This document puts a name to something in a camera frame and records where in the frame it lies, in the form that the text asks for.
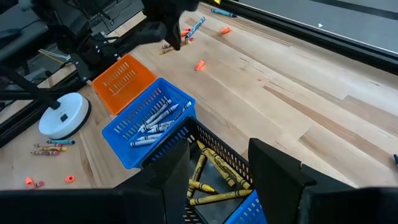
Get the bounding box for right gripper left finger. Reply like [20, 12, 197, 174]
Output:
[115, 138, 191, 224]

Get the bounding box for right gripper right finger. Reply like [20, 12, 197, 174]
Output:
[248, 138, 355, 224]

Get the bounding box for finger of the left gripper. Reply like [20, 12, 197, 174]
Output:
[165, 20, 177, 50]
[174, 20, 183, 51]

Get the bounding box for blue plastic basket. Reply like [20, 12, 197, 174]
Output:
[224, 189, 268, 224]
[101, 77, 197, 170]

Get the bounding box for black plastic basket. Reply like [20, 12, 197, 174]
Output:
[141, 115, 252, 224]

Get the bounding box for orange plastic basket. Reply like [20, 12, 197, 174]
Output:
[91, 53, 158, 116]

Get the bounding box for white crayon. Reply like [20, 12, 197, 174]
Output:
[129, 138, 159, 147]
[172, 101, 193, 123]
[145, 103, 180, 130]
[136, 133, 165, 142]
[147, 120, 175, 134]
[137, 98, 173, 133]

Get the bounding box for teal crayon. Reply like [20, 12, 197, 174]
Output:
[46, 139, 76, 146]

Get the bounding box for pink crayon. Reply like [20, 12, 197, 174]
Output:
[33, 142, 63, 149]

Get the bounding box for white desk lamp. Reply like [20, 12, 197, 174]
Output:
[0, 63, 92, 140]

